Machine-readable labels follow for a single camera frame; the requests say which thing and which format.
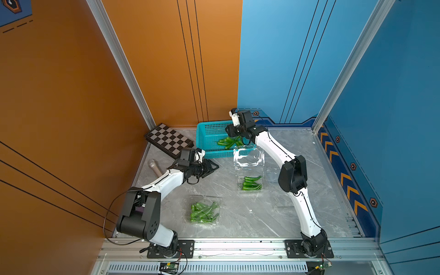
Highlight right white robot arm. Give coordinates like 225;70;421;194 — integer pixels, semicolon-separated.
225;108;330;259

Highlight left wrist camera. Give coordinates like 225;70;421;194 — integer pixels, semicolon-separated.
193;148;206;163

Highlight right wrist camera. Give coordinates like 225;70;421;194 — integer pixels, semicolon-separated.
229;108;241;127

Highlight right aluminium frame post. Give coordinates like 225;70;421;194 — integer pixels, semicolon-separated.
312;0;395;135

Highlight right circuit board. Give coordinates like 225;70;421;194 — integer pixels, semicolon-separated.
315;261;333;272

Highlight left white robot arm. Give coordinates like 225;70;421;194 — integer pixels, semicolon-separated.
116;148;220;257

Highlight circuit board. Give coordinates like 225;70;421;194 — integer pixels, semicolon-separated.
158;262;180;275
315;261;333;272

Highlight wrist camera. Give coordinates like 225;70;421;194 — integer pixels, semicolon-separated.
229;108;241;127
193;148;206;163

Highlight clear pepper container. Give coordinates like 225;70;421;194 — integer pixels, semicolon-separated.
274;196;294;212
184;197;222;226
236;174;265;192

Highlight teal plastic basket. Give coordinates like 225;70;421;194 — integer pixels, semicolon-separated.
196;120;255;159

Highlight black white checkerboard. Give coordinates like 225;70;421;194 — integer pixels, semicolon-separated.
144;123;194;159

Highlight left circuit board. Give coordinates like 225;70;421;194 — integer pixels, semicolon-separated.
158;262;180;275

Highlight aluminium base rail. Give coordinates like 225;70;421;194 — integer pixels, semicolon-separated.
91;238;392;275

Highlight clear pepper container front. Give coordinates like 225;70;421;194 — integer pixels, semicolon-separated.
184;197;222;226

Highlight aluminium frame post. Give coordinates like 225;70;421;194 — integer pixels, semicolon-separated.
312;0;395;135
85;0;157;130

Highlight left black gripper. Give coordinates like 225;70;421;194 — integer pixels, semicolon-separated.
188;159;219;179

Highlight left aluminium frame post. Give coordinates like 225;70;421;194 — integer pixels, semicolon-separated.
85;0;157;130

